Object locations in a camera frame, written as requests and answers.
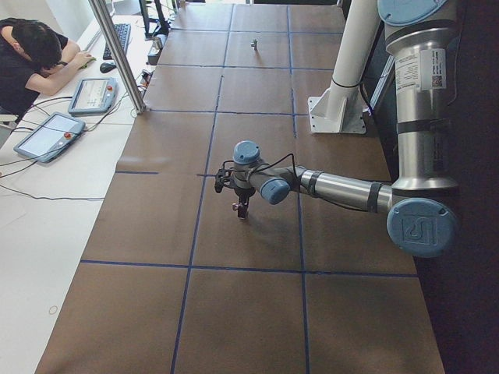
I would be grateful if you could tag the white mounting column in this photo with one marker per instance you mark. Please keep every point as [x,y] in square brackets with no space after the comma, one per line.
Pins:
[340,108]

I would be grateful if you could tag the near teach pendant tablet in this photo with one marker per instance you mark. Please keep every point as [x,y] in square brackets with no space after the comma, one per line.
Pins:
[51,139]

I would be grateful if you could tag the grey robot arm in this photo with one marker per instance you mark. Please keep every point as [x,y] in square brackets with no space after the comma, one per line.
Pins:
[419,220]

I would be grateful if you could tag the aluminium frame post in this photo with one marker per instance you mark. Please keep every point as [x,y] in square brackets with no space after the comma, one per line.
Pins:
[104,21]

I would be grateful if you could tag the far teach pendant tablet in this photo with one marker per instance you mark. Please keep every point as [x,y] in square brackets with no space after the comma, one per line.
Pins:
[93,96]

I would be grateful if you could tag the person in black shirt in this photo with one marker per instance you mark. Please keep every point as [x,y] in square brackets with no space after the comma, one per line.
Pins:
[35,60]

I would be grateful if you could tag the teach pendant tablet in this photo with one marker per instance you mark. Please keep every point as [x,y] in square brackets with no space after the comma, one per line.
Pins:
[93,96]
[51,139]

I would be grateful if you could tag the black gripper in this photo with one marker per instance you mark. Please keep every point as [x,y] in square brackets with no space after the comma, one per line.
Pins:
[243,193]

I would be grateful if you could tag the black computer mouse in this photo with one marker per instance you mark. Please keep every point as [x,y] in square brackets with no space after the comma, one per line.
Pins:
[107,67]

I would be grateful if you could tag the brown paper table cover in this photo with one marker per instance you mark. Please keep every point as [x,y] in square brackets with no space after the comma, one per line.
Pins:
[172,281]

